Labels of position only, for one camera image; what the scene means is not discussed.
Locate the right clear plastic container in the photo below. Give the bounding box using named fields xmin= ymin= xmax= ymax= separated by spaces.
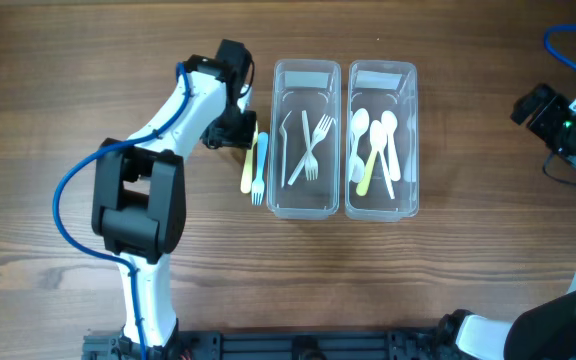
xmin=345 ymin=60 xmax=420 ymax=222

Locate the yellow plastic fork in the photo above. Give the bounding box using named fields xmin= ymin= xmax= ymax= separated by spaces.
xmin=240 ymin=125 xmax=258 ymax=194

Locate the clear white spoon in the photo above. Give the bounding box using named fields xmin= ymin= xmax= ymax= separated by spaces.
xmin=349 ymin=108 xmax=369 ymax=183

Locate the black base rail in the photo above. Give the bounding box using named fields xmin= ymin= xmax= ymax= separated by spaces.
xmin=82 ymin=319 xmax=527 ymax=360

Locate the white fork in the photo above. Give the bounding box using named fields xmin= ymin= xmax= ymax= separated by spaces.
xmin=279 ymin=110 xmax=292 ymax=188
xmin=288 ymin=115 xmax=334 ymax=185

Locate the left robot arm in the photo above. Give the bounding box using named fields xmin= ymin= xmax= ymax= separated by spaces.
xmin=91 ymin=39 xmax=256 ymax=359

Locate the white fork crossing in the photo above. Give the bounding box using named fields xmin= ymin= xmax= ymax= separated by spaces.
xmin=302 ymin=110 xmax=314 ymax=181

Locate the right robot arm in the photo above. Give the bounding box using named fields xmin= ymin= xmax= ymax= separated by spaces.
xmin=428 ymin=83 xmax=576 ymax=359

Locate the left clear plastic container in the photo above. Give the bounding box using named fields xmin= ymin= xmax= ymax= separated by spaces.
xmin=267 ymin=59 xmax=341 ymax=220

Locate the clear plastic container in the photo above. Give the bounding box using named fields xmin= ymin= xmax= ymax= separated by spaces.
xmin=345 ymin=60 xmax=420 ymax=222
xmin=267 ymin=59 xmax=341 ymax=220

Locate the light blue plastic fork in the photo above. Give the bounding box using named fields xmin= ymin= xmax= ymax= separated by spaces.
xmin=251 ymin=132 xmax=269 ymax=206

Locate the yellow plastic spoon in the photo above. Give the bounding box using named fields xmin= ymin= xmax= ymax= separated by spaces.
xmin=356 ymin=148 xmax=377 ymax=196

